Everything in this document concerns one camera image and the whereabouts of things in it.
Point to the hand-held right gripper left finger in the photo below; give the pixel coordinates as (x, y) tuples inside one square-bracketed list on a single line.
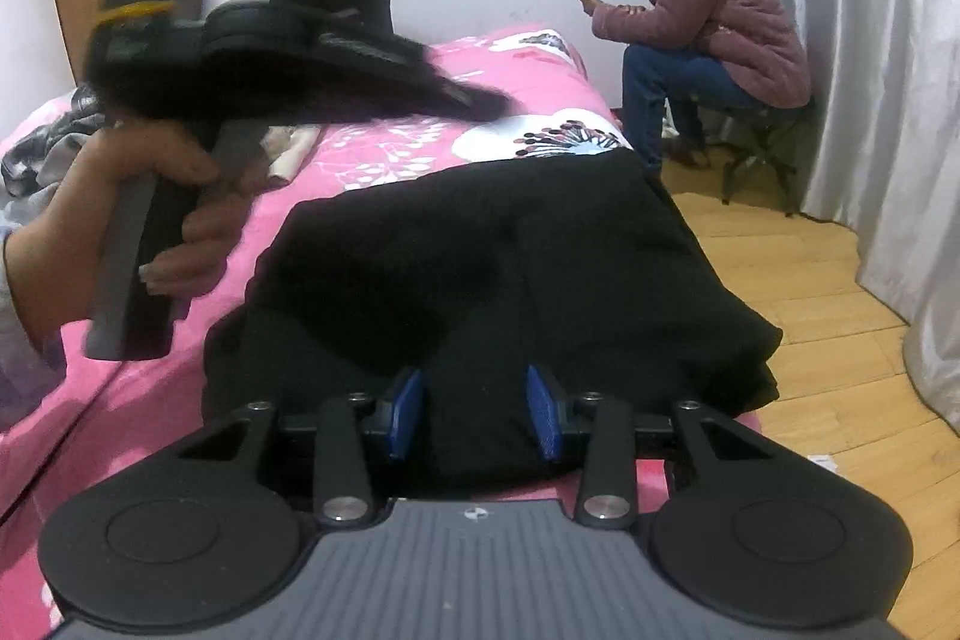
[(401, 415)]

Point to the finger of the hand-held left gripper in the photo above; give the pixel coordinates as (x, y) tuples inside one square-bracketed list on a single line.
[(420, 81)]

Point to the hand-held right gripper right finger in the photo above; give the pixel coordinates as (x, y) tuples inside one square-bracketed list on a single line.
[(544, 415)]

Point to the black garment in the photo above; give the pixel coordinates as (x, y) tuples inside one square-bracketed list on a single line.
[(487, 257)]

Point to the person's left forearm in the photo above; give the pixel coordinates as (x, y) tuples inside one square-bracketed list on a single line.
[(15, 329)]

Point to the person's left hand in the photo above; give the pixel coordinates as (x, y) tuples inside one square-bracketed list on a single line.
[(75, 220)]

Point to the beige garment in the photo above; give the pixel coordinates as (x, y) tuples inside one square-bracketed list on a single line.
[(292, 156)]

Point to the pink grey quilt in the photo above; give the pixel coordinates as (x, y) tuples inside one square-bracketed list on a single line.
[(45, 145)]

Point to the pink floral blanket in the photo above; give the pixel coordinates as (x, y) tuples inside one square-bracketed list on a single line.
[(150, 400)]

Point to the white paper scrap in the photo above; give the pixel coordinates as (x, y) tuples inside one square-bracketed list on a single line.
[(825, 463)]

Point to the folding stool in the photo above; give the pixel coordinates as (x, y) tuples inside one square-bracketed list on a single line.
[(757, 145)]

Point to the grey curtain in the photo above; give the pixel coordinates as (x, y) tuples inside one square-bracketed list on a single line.
[(862, 48)]

